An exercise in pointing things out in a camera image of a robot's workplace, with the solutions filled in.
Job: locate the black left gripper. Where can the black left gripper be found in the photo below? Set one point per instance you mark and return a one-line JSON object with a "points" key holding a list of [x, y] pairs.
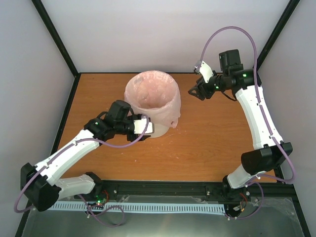
{"points": [[133, 138]]}

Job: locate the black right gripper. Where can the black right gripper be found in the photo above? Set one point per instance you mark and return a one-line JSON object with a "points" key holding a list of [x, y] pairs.
{"points": [[201, 89]]}

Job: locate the white plastic trash bin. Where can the white plastic trash bin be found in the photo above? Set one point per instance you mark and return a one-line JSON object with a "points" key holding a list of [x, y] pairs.
{"points": [[158, 130]]}

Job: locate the pink translucent plastic trash bag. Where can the pink translucent plastic trash bag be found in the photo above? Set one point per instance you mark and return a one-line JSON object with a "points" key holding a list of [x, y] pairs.
{"points": [[155, 94]]}

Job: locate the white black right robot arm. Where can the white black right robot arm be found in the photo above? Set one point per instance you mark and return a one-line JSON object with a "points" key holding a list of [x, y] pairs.
{"points": [[269, 149]]}

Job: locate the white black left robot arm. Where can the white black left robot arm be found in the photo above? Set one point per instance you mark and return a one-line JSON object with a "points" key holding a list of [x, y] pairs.
{"points": [[43, 184]]}

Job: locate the green lit circuit board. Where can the green lit circuit board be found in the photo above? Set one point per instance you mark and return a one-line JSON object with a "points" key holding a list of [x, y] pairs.
{"points": [[100, 202]]}

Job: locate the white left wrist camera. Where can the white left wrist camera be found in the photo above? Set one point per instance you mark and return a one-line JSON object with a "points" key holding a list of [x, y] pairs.
{"points": [[140, 124]]}

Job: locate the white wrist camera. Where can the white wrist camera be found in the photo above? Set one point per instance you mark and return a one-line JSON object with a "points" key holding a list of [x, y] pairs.
{"points": [[140, 124], [201, 68]]}

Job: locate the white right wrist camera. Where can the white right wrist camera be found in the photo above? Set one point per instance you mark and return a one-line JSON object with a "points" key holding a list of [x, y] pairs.
{"points": [[201, 68]]}

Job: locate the light blue slotted cable duct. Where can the light blue slotted cable duct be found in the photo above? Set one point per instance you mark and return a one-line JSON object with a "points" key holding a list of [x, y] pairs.
{"points": [[161, 208]]}

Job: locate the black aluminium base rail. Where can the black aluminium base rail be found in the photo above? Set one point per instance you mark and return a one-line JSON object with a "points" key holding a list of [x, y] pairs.
{"points": [[207, 191]]}

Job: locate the right small wired circuit board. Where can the right small wired circuit board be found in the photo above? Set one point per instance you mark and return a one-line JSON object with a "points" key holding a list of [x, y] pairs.
{"points": [[240, 208]]}

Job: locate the black frame post right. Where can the black frame post right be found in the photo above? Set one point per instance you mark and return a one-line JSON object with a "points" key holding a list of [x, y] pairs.
{"points": [[281, 23]]}

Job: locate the black frame post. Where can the black frame post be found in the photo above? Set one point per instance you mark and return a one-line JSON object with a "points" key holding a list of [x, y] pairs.
{"points": [[281, 23], [41, 10]]}

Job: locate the black frame post left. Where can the black frame post left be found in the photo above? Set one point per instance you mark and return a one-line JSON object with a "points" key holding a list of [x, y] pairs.
{"points": [[41, 10]]}

